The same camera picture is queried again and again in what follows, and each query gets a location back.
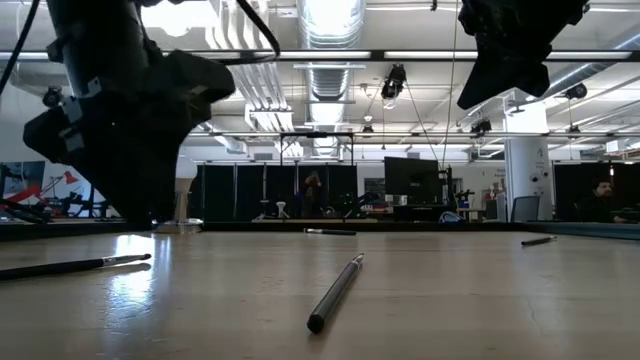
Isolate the clear bulb holder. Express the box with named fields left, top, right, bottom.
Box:
left=152, top=218, right=205, bottom=235

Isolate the thin black makeup brush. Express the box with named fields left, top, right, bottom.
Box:
left=520, top=235, right=558, bottom=248
left=303, top=227, right=358, bottom=237
left=0, top=253, right=152, bottom=282
left=305, top=252, right=366, bottom=335

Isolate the standing person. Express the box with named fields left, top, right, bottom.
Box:
left=298, top=169, right=324, bottom=220

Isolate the background black metal frame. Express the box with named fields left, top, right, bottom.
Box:
left=187, top=130, right=640, bottom=169

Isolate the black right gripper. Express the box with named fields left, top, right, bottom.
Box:
left=457, top=0, right=591, bottom=110

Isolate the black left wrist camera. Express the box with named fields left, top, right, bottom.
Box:
left=172, top=49, right=236, bottom=122

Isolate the black table frame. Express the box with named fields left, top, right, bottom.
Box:
left=0, top=218, right=640, bottom=245

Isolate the black overhead frame beam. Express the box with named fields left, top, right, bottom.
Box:
left=164, top=48, right=640, bottom=64

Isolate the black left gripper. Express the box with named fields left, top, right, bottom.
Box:
left=22, top=52, right=181, bottom=227

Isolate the colourful wall poster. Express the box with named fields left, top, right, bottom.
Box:
left=0, top=160, right=46, bottom=201

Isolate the seated person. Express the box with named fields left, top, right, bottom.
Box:
left=574, top=177, right=639, bottom=225

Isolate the grey office chair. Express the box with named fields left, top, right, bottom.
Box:
left=508, top=194, right=542, bottom=224

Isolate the black hanging overhead camera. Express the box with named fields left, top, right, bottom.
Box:
left=379, top=63, right=408, bottom=101

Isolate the silver ventilation duct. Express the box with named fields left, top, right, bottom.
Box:
left=522, top=29, right=640, bottom=104
left=294, top=0, right=367, bottom=159

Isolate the black partition wall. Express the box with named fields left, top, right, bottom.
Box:
left=192, top=163, right=359, bottom=223

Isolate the white light bulb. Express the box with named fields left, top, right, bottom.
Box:
left=174, top=155, right=199, bottom=224

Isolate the red desk lamp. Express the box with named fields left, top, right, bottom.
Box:
left=35, top=169, right=80, bottom=211

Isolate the large black monitor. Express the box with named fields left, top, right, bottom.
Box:
left=383, top=156, right=442, bottom=207

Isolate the black partition panel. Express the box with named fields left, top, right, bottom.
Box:
left=553, top=161, right=640, bottom=224

